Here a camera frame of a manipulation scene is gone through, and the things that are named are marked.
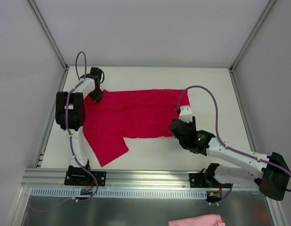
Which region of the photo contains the red t-shirt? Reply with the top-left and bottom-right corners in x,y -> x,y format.
83,89 -> 190,167

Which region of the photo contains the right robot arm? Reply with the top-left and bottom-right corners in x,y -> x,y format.
169,119 -> 291,201

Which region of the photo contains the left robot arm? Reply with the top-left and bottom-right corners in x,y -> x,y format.
55,67 -> 105,169

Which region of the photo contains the light pink folded shirt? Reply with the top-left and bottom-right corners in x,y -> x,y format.
167,214 -> 225,226

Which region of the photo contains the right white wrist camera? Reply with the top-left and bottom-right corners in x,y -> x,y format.
179,105 -> 193,123

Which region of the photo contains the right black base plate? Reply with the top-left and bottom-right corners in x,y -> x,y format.
188,168 -> 232,188

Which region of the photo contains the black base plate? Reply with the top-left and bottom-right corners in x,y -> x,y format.
64,165 -> 107,186
188,168 -> 232,188

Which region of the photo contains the aluminium front rail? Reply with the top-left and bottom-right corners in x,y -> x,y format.
20,168 -> 200,190

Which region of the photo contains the left aluminium frame post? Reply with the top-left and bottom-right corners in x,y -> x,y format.
26,0 -> 68,71

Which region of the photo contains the aluminium frame post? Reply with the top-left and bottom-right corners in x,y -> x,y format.
229,0 -> 277,73
26,0 -> 68,71

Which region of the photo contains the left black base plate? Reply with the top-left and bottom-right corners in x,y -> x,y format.
64,165 -> 107,186

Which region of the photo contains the slotted grey cable duct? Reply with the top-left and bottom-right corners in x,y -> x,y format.
30,187 -> 207,200

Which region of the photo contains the right aluminium frame post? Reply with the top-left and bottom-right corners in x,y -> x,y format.
229,0 -> 277,73

